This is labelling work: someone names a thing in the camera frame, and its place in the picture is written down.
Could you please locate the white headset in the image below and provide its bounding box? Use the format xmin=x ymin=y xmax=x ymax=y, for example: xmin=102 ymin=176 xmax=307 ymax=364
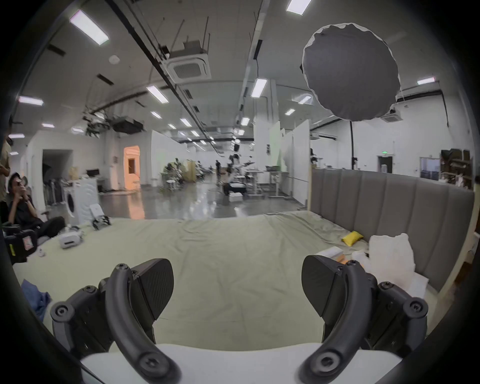
xmin=58 ymin=229 xmax=84 ymax=250

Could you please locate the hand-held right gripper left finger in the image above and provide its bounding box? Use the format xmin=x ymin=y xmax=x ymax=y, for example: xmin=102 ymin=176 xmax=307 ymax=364
xmin=50 ymin=258 xmax=182 ymax=384

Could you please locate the grey padded headboard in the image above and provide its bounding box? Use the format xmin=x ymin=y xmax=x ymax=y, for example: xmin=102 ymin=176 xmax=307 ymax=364
xmin=310 ymin=167 xmax=475 ymax=293

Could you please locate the round grey softbox lamp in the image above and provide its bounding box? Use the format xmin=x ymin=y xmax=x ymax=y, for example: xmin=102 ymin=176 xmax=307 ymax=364
xmin=301 ymin=22 xmax=401 ymax=121

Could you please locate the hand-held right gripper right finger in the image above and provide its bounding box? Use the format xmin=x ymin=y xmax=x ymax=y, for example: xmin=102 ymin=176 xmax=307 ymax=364
xmin=298 ymin=255 xmax=428 ymax=383

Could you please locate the yellow bag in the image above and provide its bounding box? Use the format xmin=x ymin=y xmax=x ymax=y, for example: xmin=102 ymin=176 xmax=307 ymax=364
xmin=341 ymin=231 xmax=365 ymax=247

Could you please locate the white hand controller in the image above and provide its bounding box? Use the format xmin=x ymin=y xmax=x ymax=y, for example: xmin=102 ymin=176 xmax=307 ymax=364
xmin=90 ymin=205 xmax=112 ymax=230

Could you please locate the dark blue garment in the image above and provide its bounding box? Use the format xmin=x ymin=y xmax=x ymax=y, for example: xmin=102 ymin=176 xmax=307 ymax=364
xmin=20 ymin=279 xmax=52 ymax=322

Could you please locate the white standing desk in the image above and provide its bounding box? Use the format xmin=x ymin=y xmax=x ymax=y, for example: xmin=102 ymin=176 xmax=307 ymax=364
xmin=263 ymin=169 xmax=290 ymax=199

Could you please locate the bed with pale green sheet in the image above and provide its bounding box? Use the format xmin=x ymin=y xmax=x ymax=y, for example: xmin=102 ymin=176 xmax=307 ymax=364
xmin=13 ymin=210 xmax=439 ymax=347

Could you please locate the white washing machine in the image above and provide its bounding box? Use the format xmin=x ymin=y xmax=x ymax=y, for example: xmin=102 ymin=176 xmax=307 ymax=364
xmin=62 ymin=178 xmax=100 ymax=227

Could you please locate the white and orange box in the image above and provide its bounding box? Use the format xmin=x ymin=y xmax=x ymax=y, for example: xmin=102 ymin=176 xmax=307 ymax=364
xmin=317 ymin=246 xmax=347 ymax=263

